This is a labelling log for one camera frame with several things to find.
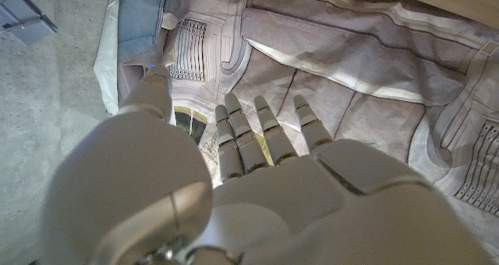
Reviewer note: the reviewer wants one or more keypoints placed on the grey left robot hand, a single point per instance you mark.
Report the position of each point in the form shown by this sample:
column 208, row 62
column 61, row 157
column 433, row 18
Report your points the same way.
column 292, row 202

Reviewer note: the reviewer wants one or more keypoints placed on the printed sofa backdrop cloth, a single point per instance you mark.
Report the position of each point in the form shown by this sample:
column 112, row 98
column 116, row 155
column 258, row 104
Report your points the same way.
column 331, row 62

